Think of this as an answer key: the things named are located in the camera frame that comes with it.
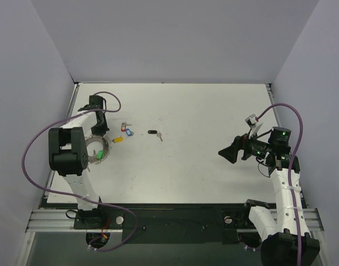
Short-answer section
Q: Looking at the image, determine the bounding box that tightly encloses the yellow tag key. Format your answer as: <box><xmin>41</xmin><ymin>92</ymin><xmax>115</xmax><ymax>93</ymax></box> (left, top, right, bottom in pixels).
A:
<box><xmin>112</xmin><ymin>136</ymin><xmax>124</xmax><ymax>143</ymax></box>

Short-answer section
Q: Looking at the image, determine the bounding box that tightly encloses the red tag key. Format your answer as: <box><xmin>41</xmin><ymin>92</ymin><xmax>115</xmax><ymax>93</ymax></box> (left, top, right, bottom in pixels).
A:
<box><xmin>121</xmin><ymin>121</ymin><xmax>132</xmax><ymax>132</ymax></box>

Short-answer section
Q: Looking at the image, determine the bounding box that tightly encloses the metal keyring disc with rings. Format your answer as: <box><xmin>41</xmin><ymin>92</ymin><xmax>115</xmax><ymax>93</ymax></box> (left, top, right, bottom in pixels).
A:
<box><xmin>85</xmin><ymin>135</ymin><xmax>111</xmax><ymax>165</ymax></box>

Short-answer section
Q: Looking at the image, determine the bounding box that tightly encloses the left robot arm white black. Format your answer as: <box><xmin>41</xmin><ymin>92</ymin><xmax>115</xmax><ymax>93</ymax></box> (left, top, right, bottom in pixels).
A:
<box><xmin>48</xmin><ymin>95</ymin><xmax>109</xmax><ymax>228</ymax></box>

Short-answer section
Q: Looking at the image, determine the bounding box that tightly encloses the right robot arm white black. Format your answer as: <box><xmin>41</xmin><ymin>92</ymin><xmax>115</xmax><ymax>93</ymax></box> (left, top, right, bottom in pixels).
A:
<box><xmin>218</xmin><ymin>127</ymin><xmax>320</xmax><ymax>265</ymax></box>

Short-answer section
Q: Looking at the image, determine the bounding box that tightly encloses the green key tag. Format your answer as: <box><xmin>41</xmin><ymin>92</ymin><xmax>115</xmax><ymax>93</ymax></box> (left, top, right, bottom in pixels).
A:
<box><xmin>96</xmin><ymin>150</ymin><xmax>104</xmax><ymax>160</ymax></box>

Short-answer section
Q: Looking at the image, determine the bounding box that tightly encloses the blue tag key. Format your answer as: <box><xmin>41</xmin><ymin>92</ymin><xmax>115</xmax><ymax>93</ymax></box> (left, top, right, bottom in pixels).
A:
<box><xmin>124</xmin><ymin>128</ymin><xmax>134</xmax><ymax>140</ymax></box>

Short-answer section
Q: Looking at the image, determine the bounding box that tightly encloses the black tag key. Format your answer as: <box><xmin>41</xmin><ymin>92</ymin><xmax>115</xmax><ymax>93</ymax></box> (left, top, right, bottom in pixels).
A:
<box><xmin>147</xmin><ymin>130</ymin><xmax>163</xmax><ymax>142</ymax></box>

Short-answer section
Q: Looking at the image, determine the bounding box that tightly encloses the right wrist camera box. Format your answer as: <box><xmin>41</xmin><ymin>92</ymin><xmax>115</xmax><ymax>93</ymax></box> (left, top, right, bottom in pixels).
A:
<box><xmin>245</xmin><ymin>114</ymin><xmax>263</xmax><ymax>139</ymax></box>

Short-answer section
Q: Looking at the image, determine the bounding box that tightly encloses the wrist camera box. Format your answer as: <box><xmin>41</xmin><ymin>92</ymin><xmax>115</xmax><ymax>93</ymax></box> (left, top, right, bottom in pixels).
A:
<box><xmin>245</xmin><ymin>114</ymin><xmax>263</xmax><ymax>139</ymax></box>
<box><xmin>89</xmin><ymin>95</ymin><xmax>106</xmax><ymax>110</ymax></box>

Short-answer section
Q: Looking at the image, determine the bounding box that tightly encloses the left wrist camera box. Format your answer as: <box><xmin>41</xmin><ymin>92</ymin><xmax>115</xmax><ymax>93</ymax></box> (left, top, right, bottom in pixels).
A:
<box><xmin>89</xmin><ymin>95</ymin><xmax>106</xmax><ymax>110</ymax></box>

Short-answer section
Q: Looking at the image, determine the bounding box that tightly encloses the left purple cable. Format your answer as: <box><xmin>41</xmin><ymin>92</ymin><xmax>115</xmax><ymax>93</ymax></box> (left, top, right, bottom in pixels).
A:
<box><xmin>21</xmin><ymin>91</ymin><xmax>138</xmax><ymax>252</ymax></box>

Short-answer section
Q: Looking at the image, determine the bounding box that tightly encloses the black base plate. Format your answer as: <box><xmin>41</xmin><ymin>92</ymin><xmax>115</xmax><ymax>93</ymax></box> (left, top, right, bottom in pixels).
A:
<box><xmin>74</xmin><ymin>203</ymin><xmax>262</xmax><ymax>248</ymax></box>

